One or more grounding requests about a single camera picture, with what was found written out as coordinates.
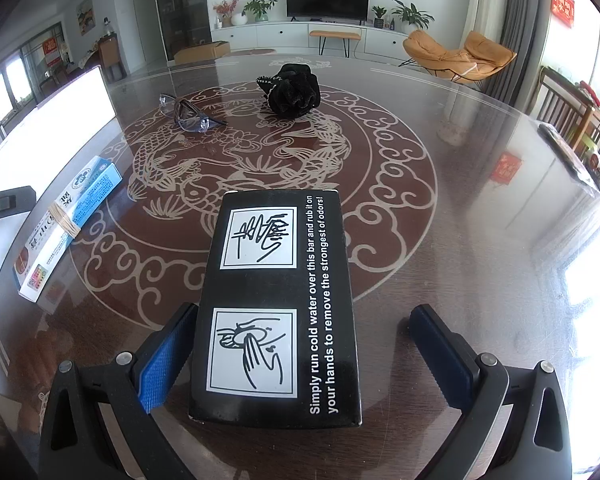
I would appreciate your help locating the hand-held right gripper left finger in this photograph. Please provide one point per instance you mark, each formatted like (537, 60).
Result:
(167, 360)

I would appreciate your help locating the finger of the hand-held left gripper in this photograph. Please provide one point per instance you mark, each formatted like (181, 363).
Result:
(5, 205)

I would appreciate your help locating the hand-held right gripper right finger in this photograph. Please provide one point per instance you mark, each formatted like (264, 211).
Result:
(440, 355)

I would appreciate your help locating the blue and white carton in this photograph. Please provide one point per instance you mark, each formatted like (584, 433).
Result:
(70, 220)

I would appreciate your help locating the black box with white pictures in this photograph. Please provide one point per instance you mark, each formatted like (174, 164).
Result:
(280, 285)

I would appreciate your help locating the brown patterned desktop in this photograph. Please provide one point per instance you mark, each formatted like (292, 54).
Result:
(480, 285)

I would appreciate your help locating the small wooden cabinet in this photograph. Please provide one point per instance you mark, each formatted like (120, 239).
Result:
(111, 55)

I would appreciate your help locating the white door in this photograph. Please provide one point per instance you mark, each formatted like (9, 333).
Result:
(142, 22)

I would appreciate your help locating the cardboard box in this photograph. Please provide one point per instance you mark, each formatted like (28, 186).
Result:
(200, 52)

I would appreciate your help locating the dark glass display cabinet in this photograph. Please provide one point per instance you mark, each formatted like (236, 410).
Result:
(182, 5)

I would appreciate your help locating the wooden chair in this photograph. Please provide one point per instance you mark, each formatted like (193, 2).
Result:
(565, 110)

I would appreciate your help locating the red flower plant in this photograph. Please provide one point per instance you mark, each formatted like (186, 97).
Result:
(225, 10)

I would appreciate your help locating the orange lounge chair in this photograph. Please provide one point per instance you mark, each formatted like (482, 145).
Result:
(450, 57)

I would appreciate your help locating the white round vase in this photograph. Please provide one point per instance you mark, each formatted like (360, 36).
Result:
(238, 19)

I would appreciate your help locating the black fluffy scrunchie with pearls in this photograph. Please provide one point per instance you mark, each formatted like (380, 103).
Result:
(295, 90)

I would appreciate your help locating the red cloth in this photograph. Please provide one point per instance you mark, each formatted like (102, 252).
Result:
(589, 92)

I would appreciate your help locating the green potted plant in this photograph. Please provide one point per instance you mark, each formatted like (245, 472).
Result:
(259, 7)

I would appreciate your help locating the white television cabinet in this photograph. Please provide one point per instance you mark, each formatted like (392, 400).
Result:
(280, 35)

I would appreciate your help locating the wooden bench with metal legs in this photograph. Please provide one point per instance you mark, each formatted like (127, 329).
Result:
(335, 35)

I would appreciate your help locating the grey curtain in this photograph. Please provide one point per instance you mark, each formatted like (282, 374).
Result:
(525, 25)

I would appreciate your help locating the large leafy potted plant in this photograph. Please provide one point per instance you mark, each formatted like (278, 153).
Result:
(412, 15)

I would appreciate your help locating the small potted plant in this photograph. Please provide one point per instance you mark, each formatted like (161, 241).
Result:
(379, 15)

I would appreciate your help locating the cream covered standing air conditioner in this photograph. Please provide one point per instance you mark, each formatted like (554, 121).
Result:
(487, 0)

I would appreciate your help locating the black television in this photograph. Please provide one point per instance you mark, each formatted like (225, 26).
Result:
(327, 0)

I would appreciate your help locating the framed wall painting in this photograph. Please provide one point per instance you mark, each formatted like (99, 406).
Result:
(85, 15)

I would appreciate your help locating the red wall hanging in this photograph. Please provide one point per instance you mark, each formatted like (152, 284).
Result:
(563, 5)

